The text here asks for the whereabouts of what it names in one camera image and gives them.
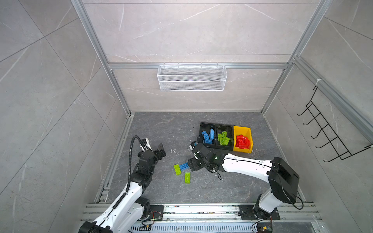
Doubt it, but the green lego under stack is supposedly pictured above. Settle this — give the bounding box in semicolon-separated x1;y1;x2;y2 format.
220;138;230;146

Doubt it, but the yellow plastic bin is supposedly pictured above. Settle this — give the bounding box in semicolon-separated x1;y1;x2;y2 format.
233;126;254;153

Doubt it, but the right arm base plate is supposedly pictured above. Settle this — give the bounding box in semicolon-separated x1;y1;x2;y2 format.
238;205;280;220

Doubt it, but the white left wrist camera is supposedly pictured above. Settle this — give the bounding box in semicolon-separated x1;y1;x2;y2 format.
140;137;152;151

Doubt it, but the black bin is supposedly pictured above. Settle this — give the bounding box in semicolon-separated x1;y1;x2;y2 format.
215;124;234;150
197;122;218;148

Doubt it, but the white wire mesh basket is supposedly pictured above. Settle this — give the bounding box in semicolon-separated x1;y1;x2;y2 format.
157;65;228;91

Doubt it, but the green lego small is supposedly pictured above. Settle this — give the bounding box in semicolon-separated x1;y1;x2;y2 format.
185;172;191;184

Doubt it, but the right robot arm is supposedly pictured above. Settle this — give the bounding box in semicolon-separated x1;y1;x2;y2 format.
187;142;301;218

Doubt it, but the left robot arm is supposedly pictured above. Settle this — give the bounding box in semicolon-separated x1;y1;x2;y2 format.
78;136;166;233

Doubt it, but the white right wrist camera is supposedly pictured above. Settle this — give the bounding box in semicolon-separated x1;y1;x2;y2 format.
189;141;197;150

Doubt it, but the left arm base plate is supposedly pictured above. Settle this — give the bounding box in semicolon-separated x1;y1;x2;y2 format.
140;204;164;220

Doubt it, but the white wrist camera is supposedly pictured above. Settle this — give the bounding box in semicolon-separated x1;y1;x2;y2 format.
140;137;152;151
189;141;197;150

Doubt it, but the blue lego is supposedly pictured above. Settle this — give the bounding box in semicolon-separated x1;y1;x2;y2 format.
203;139;212;144
209;129;215;141
201;131;210;140

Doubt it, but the red arch lego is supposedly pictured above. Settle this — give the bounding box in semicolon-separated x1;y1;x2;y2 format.
236;135;251;149

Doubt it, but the black wire hook rack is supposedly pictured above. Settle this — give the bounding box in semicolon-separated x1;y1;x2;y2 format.
297;86;373;163

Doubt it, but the aluminium front rail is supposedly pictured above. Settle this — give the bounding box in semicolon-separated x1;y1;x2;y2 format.
127;203;328;233

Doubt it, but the blue lego low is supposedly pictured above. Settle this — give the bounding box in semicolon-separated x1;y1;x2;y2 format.
179;163;189;171

